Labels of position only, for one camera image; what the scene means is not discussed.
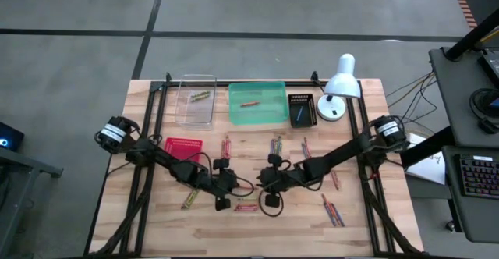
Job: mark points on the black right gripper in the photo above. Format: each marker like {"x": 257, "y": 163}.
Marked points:
{"x": 288, "y": 178}

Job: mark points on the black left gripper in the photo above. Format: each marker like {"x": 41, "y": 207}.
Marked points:
{"x": 213, "y": 183}

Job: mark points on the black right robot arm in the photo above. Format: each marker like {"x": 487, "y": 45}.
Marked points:
{"x": 343, "y": 151}

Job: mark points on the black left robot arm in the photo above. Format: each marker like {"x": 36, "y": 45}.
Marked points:
{"x": 163, "y": 159}

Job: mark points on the red plastic basket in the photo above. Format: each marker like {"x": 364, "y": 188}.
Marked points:
{"x": 183, "y": 146}

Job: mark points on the clear plastic bin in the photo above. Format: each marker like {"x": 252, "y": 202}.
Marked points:
{"x": 195, "y": 114}

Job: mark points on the teal plastic bin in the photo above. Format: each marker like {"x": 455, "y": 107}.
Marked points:
{"x": 269, "y": 95}

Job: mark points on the black plastic basket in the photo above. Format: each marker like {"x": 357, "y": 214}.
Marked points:
{"x": 302, "y": 99}

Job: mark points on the white desk lamp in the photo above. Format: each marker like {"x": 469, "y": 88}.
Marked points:
{"x": 343, "y": 83}

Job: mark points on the black support beam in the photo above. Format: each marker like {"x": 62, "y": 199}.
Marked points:
{"x": 425, "y": 147}

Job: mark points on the white paper sheet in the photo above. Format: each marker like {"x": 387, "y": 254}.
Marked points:
{"x": 429, "y": 165}

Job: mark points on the black caster wheel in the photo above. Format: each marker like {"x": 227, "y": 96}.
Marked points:
{"x": 450, "y": 226}

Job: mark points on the grey desk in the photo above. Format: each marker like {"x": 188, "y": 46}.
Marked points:
{"x": 452, "y": 95}

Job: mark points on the grey keyboard tray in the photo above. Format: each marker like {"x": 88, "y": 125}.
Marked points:
{"x": 475, "y": 220}

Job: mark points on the black backlit keyboard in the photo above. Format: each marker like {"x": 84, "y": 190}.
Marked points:
{"x": 481, "y": 175}

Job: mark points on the black headphones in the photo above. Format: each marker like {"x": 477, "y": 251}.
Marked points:
{"x": 486, "y": 126}

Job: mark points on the black box with blue light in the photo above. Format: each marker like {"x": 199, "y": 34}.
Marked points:
{"x": 8, "y": 136}

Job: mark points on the black slanted pole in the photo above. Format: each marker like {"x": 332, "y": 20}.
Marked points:
{"x": 473, "y": 36}

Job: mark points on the black laptop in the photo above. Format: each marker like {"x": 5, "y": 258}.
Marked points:
{"x": 492, "y": 66}

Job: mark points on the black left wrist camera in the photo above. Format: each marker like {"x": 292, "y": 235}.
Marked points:
{"x": 231, "y": 182}

